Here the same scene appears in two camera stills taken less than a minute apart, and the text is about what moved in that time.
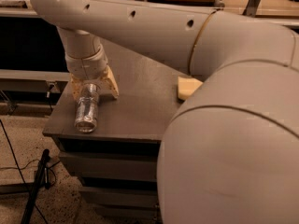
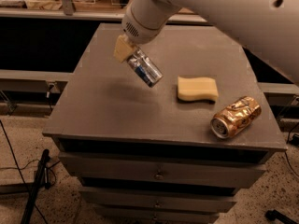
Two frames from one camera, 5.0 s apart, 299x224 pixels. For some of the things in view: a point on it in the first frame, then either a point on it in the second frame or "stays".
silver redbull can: x=86 y=112 to x=145 y=67
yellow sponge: x=187 y=86 stays
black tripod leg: x=42 y=179 stays
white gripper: x=86 y=65 to x=139 y=30
